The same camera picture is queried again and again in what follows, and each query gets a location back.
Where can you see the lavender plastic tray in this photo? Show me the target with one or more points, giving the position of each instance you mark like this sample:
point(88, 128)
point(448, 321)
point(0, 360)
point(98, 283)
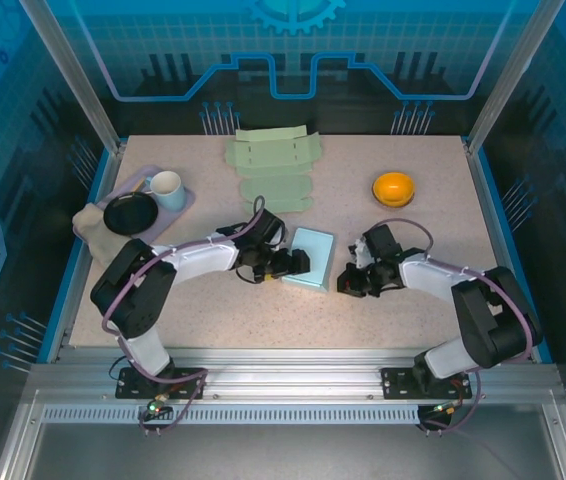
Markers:
point(128, 180)

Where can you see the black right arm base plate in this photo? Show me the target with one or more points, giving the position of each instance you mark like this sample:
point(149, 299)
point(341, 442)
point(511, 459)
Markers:
point(398, 382)

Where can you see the orange bowl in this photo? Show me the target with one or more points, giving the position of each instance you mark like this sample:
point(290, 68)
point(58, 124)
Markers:
point(393, 186)

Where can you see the light green paper box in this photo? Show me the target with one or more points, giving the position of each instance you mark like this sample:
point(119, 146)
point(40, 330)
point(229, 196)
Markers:
point(273, 150)

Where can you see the light blue cup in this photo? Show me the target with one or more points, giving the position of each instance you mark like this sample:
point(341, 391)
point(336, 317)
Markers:
point(170, 197)

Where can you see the aluminium mounting rail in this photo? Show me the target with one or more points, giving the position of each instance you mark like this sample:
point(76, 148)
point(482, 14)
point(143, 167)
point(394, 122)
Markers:
point(288, 370)

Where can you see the small LED connector board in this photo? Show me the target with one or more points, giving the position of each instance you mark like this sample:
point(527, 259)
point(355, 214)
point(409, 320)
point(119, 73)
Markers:
point(448, 409)
point(155, 407)

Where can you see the light blue paper box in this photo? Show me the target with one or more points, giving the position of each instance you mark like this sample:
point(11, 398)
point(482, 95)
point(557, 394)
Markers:
point(313, 250)

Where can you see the aluminium frame post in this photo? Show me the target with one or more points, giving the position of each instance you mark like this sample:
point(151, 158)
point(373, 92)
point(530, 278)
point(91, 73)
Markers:
point(73, 75)
point(508, 75)

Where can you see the black round plate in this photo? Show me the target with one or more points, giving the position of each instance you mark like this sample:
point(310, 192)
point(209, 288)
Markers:
point(130, 215)

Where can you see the beige folded cloth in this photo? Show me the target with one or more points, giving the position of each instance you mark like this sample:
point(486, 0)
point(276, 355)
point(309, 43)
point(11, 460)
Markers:
point(90, 225)

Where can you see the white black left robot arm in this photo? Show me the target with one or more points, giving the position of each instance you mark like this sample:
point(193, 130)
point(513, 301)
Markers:
point(198, 257)

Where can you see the thin yellow utensil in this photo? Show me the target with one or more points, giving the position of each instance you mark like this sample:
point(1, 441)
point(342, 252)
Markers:
point(137, 186)

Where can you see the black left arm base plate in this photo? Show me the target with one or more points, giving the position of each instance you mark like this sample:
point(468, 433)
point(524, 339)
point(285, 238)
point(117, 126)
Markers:
point(188, 375)

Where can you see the blue table side panel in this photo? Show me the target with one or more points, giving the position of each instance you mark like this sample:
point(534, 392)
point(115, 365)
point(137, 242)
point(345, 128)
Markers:
point(75, 250)
point(508, 235)

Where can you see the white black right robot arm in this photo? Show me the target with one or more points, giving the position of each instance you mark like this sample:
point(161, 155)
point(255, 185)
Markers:
point(428, 275)

